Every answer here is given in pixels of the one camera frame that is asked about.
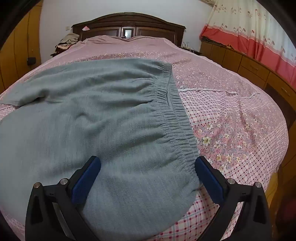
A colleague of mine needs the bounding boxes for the pink floral bedspread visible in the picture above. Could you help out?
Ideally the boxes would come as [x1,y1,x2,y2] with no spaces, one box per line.
[0,35,289,241]

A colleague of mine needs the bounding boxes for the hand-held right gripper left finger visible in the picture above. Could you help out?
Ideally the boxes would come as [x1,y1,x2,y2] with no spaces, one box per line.
[25,156,102,241]

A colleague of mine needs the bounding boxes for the pile of clothes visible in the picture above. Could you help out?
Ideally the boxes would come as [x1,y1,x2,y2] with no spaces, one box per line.
[55,33,80,55]

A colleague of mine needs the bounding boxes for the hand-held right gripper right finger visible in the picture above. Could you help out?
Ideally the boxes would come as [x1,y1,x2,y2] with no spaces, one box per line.
[195,156,271,241]

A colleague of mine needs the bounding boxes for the floral curtain with red band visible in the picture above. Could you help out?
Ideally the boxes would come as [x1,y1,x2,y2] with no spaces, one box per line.
[200,0,296,70]

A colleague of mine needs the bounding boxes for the grey-blue fleece pants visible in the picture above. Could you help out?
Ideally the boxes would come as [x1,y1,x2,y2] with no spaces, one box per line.
[0,58,201,241]

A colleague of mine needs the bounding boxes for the low wooden cabinet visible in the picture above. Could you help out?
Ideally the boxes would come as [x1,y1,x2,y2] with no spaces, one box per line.
[199,38,296,130]

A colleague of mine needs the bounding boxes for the wooden wardrobe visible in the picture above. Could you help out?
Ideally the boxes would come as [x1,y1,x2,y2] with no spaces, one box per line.
[0,0,43,93]

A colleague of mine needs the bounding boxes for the dark wooden headboard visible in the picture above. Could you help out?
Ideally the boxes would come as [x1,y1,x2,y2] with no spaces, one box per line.
[71,13,186,48]

